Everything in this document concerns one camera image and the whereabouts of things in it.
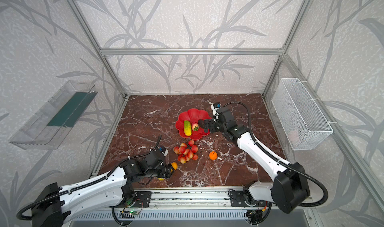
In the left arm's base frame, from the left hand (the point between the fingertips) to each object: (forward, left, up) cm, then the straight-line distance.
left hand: (172, 167), depth 80 cm
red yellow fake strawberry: (+26, -12, 0) cm, 28 cm away
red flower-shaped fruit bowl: (+30, -1, -3) cm, 30 cm away
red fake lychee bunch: (+8, -7, +1) cm, 11 cm away
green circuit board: (-20, +18, -4) cm, 28 cm away
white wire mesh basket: (+8, -58, +31) cm, 66 cm away
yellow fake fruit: (+1, -1, 0) cm, 2 cm away
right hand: (+23, -21, +15) cm, 34 cm away
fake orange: (+7, -23, -2) cm, 24 cm away
